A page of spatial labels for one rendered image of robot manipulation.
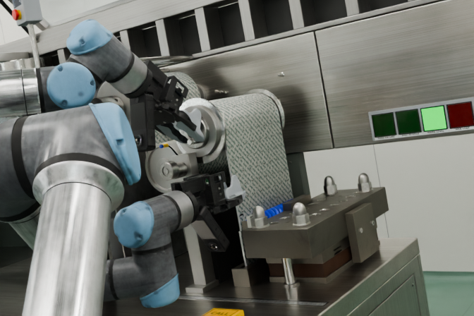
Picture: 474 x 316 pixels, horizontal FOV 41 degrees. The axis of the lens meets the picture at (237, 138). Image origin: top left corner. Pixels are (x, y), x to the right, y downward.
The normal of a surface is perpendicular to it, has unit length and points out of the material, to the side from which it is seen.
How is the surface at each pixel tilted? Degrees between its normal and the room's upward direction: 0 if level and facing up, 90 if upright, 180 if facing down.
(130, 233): 90
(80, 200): 50
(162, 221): 90
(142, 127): 78
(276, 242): 90
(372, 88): 90
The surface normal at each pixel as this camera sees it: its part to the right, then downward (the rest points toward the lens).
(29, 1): 0.63, -0.07
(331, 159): -0.57, 0.14
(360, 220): 0.80, -0.11
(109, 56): 0.62, 0.28
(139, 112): -0.59, -0.07
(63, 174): -0.13, 0.05
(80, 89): 0.29, 0.00
